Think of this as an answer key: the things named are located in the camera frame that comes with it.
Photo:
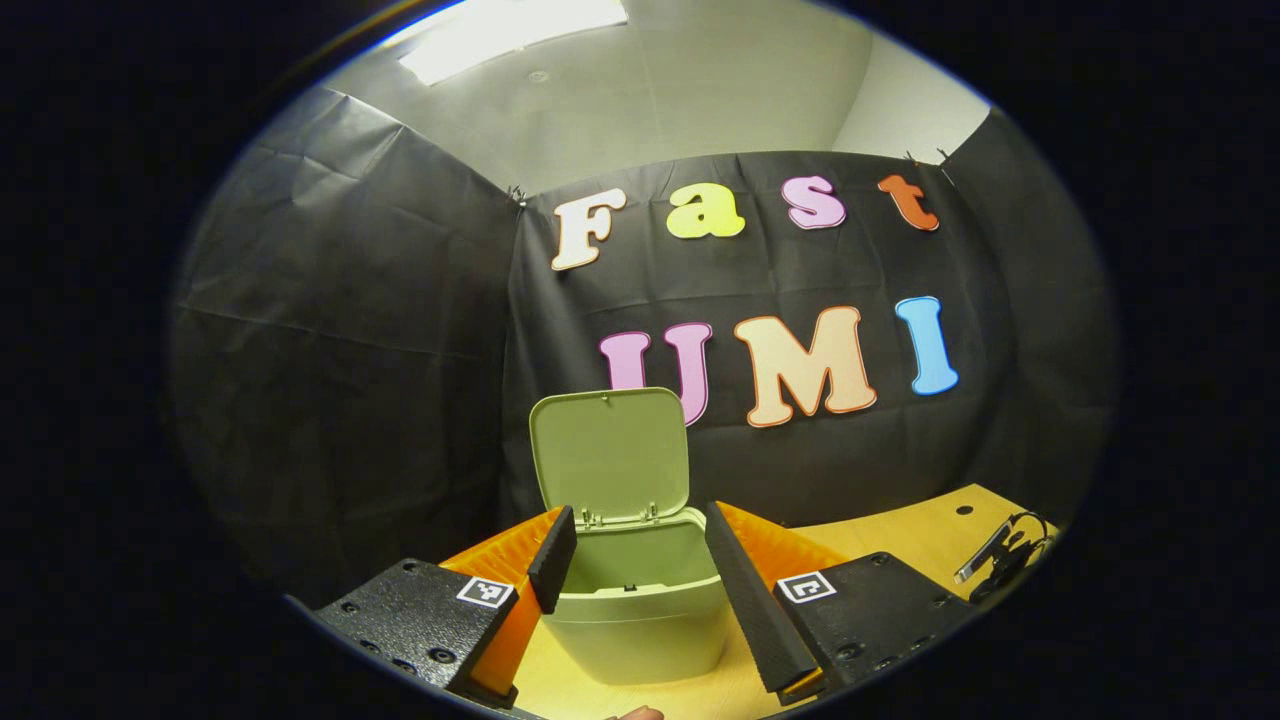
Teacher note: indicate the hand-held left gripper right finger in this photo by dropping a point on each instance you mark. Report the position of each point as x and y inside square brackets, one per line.
[755, 610]

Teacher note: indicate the ceiling light panel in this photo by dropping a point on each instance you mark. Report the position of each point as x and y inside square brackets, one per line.
[500, 35]

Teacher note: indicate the orange paper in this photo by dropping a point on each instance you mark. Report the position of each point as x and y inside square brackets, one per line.
[632, 714]

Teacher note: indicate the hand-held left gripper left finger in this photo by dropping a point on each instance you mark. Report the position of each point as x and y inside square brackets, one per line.
[555, 560]

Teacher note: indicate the black backdrop cloth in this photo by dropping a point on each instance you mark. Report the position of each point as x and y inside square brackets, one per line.
[350, 350]

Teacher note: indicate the light green garbage bin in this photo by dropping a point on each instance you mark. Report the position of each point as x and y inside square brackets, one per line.
[640, 630]

